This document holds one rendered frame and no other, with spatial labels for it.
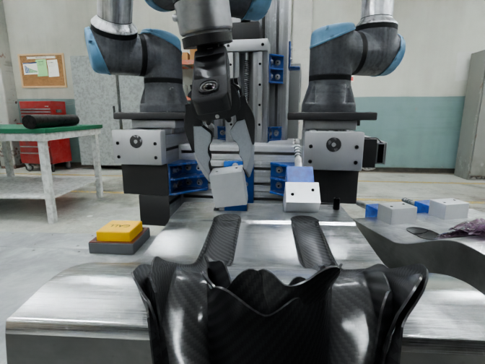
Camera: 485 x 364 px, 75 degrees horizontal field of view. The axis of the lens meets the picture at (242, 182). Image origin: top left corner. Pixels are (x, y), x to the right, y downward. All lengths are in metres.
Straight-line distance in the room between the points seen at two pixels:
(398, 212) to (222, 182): 0.30
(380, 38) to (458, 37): 5.53
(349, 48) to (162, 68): 0.52
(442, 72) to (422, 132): 0.99
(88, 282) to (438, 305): 0.20
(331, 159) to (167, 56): 0.55
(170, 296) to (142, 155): 0.66
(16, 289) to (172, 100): 0.65
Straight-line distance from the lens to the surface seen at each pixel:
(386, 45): 1.01
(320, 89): 0.91
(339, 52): 0.93
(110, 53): 0.96
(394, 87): 6.08
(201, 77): 0.42
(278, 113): 1.09
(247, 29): 1.04
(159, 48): 1.00
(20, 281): 0.57
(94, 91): 6.32
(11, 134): 3.55
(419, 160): 6.31
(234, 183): 0.47
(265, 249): 0.37
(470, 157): 6.11
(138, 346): 0.19
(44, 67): 7.20
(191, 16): 0.47
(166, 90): 0.99
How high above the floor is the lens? 1.04
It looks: 12 degrees down
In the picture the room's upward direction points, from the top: straight up
